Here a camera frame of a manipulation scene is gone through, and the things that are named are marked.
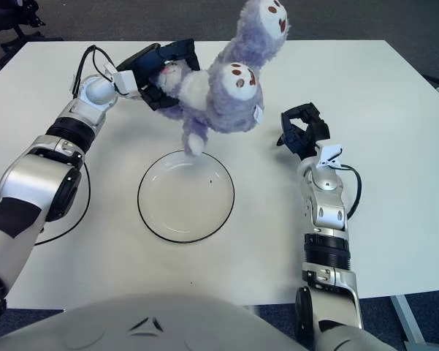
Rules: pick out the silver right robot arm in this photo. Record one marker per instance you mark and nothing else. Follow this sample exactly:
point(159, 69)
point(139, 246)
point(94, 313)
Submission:
point(328, 215)

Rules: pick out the grey robot torso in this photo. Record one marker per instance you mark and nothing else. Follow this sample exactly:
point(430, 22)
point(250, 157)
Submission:
point(149, 329)

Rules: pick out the white plate with black rim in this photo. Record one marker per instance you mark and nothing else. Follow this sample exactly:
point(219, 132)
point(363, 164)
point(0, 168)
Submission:
point(186, 204)

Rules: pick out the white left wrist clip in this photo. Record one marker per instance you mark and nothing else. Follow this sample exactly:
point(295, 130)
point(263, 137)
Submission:
point(124, 80)

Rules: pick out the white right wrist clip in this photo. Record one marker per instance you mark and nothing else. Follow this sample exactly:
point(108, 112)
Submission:
point(328, 155)

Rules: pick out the black office chair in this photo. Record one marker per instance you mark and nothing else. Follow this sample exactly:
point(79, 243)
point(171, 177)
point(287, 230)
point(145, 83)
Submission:
point(0, 18)

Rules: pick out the purple plush bunny doll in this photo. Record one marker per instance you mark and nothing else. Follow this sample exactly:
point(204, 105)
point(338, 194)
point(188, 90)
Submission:
point(223, 98)

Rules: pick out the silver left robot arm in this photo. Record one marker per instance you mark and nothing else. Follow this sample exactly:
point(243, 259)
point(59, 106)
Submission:
point(40, 183)

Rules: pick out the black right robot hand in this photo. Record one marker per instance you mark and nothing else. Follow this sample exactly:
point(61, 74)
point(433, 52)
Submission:
point(314, 131)

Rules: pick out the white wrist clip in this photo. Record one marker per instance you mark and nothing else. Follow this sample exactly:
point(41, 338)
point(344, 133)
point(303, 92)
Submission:
point(124, 80)
point(328, 155)

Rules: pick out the grey table leg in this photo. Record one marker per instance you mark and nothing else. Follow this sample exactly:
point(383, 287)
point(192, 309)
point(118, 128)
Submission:
point(405, 314)

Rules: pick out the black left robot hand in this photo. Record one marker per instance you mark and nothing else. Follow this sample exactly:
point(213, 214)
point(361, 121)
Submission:
point(146, 62)

